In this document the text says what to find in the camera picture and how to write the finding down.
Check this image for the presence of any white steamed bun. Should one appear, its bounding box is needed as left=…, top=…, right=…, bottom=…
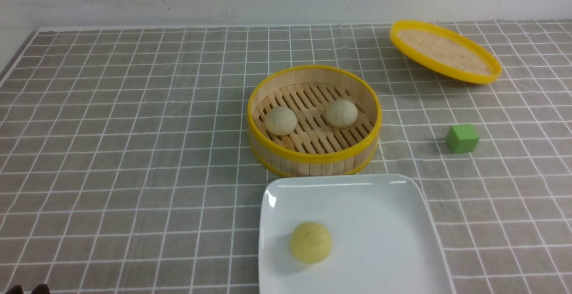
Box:
left=325, top=99, right=359, bottom=129
left=264, top=107, right=298, bottom=136

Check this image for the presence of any yellow steamed bun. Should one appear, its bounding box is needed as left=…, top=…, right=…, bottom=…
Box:
left=289, top=222, right=333, bottom=264

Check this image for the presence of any white square plate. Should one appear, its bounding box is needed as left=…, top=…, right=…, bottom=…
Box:
left=259, top=174, right=455, bottom=294

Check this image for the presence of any yellow-rimmed bamboo steamer basket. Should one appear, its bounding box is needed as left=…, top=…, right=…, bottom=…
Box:
left=246, top=65, right=382, bottom=176

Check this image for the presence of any grey checked tablecloth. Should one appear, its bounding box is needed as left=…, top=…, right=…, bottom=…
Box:
left=0, top=21, right=572, bottom=294

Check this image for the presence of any yellow-rimmed bamboo steamer lid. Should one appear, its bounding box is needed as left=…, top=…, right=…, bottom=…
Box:
left=389, top=20, right=503, bottom=84

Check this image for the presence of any green cube block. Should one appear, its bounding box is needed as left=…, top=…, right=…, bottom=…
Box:
left=445, top=123, right=480, bottom=154

